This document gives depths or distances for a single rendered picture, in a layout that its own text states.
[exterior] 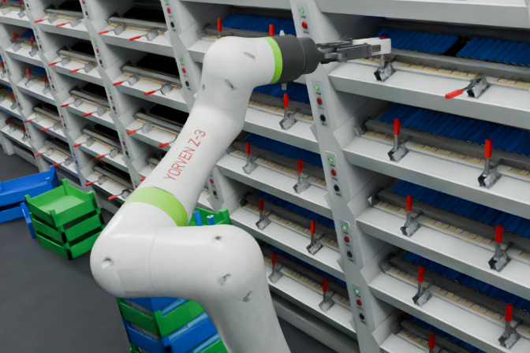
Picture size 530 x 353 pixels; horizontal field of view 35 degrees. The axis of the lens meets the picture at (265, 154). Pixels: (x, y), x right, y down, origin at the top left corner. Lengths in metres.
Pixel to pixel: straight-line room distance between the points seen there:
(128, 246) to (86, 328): 1.79
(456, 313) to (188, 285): 0.89
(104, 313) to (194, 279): 1.90
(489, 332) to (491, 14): 0.74
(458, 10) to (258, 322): 0.68
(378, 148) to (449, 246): 0.28
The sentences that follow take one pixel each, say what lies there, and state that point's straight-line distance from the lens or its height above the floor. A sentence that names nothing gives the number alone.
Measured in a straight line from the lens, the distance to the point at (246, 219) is 2.66.
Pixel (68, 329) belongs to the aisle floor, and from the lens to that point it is 3.13.
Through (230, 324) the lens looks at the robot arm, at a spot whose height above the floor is 0.78.
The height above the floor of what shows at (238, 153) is 0.57.
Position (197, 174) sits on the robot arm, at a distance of 1.49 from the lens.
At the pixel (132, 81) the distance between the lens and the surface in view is 3.07.
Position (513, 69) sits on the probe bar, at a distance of 1.63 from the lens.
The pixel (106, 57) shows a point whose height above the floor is 0.83.
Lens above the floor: 1.46
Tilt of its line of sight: 20 degrees down
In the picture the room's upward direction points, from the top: 13 degrees counter-clockwise
